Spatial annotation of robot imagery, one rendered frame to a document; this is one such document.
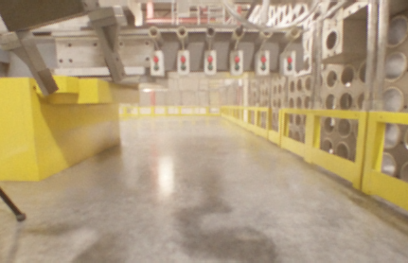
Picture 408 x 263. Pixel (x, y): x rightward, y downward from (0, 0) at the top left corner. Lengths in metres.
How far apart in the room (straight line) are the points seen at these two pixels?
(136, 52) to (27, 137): 0.84
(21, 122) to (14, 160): 0.23
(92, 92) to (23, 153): 0.52
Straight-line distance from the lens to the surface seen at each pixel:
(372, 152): 1.21
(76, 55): 1.76
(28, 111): 1.47
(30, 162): 1.51
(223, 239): 0.74
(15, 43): 0.44
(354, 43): 2.35
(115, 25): 0.35
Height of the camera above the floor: 0.42
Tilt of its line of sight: 7 degrees down
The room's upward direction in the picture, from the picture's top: straight up
